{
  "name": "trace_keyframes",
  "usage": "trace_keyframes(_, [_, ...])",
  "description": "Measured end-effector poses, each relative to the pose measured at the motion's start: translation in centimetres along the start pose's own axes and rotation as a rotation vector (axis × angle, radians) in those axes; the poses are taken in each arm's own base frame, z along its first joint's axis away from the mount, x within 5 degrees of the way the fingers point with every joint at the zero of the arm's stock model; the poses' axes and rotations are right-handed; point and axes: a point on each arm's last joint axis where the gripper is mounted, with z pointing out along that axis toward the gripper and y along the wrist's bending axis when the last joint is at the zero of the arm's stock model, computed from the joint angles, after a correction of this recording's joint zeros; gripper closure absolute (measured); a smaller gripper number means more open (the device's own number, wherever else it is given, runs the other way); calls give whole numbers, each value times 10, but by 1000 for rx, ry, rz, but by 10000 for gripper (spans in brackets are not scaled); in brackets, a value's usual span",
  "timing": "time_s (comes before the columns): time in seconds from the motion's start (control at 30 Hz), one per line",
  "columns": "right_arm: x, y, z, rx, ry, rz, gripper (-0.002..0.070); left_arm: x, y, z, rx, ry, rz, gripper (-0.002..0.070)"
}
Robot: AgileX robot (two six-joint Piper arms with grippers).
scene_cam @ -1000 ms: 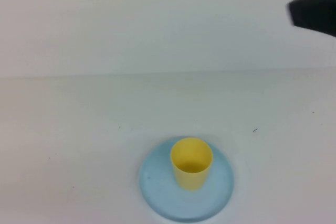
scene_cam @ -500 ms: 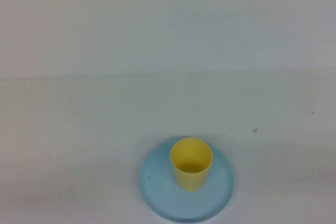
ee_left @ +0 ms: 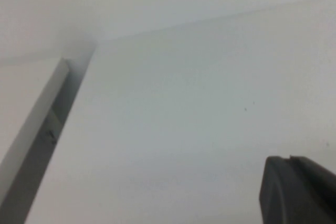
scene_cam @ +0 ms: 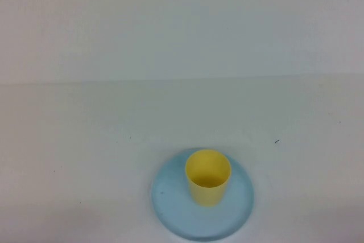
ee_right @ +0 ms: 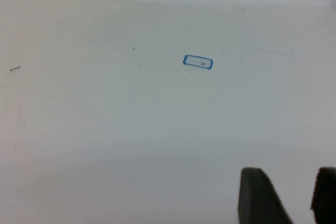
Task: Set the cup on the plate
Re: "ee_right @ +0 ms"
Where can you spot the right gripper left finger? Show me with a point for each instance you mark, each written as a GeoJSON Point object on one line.
{"type": "Point", "coordinates": [257, 197]}

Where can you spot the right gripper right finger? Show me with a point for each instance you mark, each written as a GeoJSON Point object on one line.
{"type": "Point", "coordinates": [325, 195]}

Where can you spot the blue outlined rectangular marker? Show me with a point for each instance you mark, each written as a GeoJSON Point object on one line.
{"type": "Point", "coordinates": [184, 60]}

